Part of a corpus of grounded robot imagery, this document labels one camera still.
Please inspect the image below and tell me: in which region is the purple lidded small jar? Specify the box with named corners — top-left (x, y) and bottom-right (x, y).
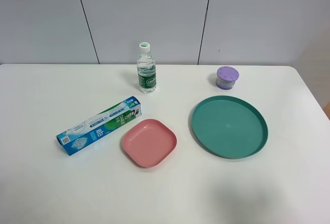
top-left (216, 66), bottom-right (239, 90)

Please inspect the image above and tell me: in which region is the clear water bottle green label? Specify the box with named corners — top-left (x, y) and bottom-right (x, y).
top-left (137, 42), bottom-right (156, 93)

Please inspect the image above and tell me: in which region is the square pink plate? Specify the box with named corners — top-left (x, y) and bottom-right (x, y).
top-left (122, 119), bottom-right (177, 168)

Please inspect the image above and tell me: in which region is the round teal plate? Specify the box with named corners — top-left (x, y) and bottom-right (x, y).
top-left (191, 95), bottom-right (268, 159)

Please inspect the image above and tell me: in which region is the blue green toothpaste box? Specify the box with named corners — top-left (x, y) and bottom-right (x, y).
top-left (56, 96), bottom-right (142, 156)

